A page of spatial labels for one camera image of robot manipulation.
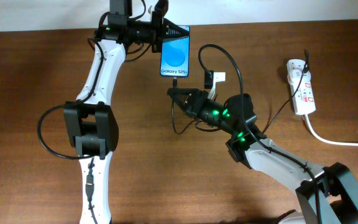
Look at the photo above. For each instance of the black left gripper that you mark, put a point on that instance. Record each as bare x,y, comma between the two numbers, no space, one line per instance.
166,25

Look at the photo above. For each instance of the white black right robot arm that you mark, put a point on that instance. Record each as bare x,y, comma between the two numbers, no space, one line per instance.
326,194

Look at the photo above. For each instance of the white power strip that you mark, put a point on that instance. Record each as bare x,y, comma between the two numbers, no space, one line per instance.
303,100

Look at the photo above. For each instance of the white charger plug adapter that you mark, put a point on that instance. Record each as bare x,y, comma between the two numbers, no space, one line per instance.
295,75

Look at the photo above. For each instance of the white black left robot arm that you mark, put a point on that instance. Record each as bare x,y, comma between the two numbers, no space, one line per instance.
91,126

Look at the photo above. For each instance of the blue Galaxy smartphone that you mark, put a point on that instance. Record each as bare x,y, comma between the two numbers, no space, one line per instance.
175,57

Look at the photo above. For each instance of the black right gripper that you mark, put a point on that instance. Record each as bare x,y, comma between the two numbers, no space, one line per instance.
197,96

